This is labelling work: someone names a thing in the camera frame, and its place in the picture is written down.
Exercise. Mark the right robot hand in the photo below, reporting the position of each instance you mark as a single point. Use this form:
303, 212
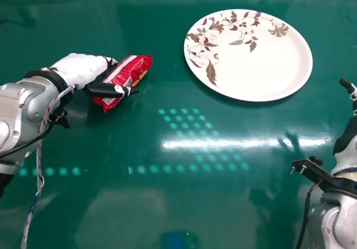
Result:
347, 148

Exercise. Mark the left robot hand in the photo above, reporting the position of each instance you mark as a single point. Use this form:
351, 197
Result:
78, 68

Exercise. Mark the red biscuit packet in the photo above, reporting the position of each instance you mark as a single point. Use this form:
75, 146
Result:
131, 68

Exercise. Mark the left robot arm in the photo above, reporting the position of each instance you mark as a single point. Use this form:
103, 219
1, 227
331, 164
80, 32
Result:
22, 101

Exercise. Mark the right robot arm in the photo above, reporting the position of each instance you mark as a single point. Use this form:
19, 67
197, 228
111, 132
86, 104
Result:
334, 221

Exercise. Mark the white plate brown leaf pattern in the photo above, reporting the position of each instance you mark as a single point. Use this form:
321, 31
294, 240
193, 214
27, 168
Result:
265, 65

